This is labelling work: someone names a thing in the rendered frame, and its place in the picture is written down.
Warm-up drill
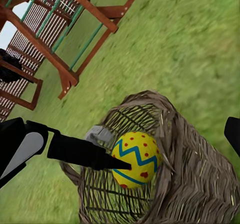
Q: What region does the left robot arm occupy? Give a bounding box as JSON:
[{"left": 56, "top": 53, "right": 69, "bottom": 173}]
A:
[{"left": 0, "top": 120, "right": 132, "bottom": 189}]

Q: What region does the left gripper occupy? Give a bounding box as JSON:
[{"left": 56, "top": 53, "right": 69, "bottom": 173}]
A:
[{"left": 65, "top": 137, "right": 132, "bottom": 171}]

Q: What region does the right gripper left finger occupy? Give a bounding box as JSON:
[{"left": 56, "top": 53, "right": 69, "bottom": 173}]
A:
[{"left": 0, "top": 117, "right": 26, "bottom": 178}]

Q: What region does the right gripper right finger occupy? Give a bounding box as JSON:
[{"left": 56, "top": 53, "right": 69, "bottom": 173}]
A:
[{"left": 224, "top": 117, "right": 240, "bottom": 157}]

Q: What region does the wicker basket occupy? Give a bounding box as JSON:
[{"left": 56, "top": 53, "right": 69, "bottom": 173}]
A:
[{"left": 59, "top": 89, "right": 240, "bottom": 224}]

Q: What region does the easter egg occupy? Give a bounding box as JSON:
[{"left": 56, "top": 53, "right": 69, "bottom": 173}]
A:
[{"left": 111, "top": 131, "right": 162, "bottom": 188}]

